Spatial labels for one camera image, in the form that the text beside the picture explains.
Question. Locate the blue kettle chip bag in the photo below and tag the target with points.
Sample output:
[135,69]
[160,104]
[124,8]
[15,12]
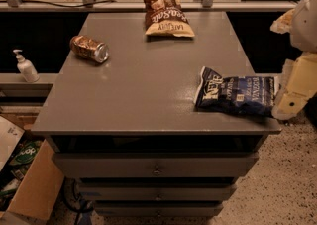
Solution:
[246,95]

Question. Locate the brown chip bag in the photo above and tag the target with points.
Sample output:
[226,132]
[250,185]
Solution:
[166,18]

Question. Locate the orange soda can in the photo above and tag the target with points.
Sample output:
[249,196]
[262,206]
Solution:
[88,48]

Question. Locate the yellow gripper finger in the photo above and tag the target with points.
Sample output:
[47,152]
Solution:
[282,24]
[298,85]

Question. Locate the white pump bottle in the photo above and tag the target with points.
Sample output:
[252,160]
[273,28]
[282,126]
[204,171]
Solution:
[26,68]

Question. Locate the green bag in box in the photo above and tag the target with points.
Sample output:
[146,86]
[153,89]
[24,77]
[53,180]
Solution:
[26,153]

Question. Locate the cardboard box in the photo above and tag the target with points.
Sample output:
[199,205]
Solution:
[36,194]

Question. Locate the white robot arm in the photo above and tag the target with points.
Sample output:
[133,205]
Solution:
[303,33]

